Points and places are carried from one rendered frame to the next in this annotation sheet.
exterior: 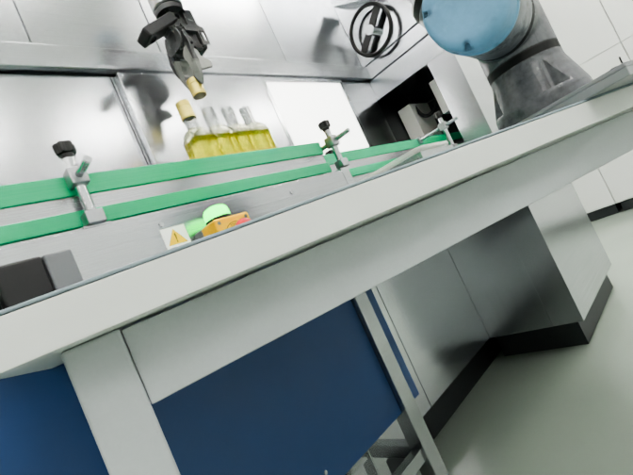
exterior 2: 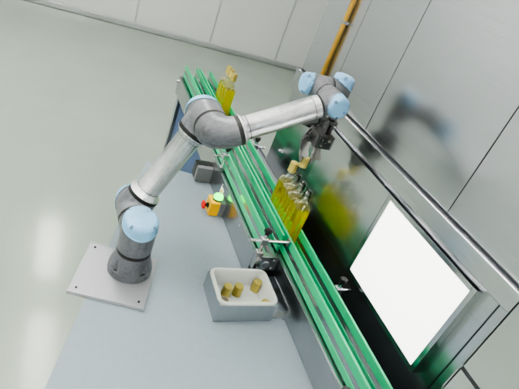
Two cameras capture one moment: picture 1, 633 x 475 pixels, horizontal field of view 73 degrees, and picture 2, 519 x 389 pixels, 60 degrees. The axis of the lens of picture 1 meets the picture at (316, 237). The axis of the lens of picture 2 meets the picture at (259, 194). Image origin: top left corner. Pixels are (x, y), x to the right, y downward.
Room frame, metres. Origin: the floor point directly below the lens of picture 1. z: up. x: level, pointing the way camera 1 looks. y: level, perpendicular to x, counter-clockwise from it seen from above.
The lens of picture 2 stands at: (1.36, -1.47, 1.89)
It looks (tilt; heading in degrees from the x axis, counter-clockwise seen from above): 29 degrees down; 107
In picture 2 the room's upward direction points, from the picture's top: 22 degrees clockwise
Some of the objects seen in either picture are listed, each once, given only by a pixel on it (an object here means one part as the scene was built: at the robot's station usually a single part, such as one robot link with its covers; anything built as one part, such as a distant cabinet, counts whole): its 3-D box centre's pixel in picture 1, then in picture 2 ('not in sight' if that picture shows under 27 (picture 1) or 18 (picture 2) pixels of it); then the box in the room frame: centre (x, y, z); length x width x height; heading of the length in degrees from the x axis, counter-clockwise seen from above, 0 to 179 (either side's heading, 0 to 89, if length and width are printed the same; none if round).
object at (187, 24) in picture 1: (181, 33); (322, 130); (1.02, 0.10, 1.35); 0.09 x 0.08 x 0.12; 136
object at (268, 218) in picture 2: not in sight; (226, 134); (0.45, 0.56, 0.92); 1.75 x 0.01 x 0.08; 136
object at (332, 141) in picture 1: (326, 149); (269, 242); (1.06, -0.12, 0.95); 0.17 x 0.03 x 0.12; 46
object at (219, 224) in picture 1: (230, 242); (215, 205); (0.70, 0.13, 0.79); 0.07 x 0.07 x 0.07; 46
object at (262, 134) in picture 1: (267, 161); (294, 222); (1.08, 0.03, 0.99); 0.06 x 0.06 x 0.21; 45
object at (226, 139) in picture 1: (233, 167); (283, 204); (1.00, 0.11, 0.99); 0.06 x 0.06 x 0.21; 46
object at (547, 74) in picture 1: (533, 87); (132, 257); (0.71, -0.44, 0.82); 0.15 x 0.15 x 0.10
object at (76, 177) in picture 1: (84, 178); (220, 157); (0.59, 0.27, 0.94); 0.07 x 0.04 x 0.13; 46
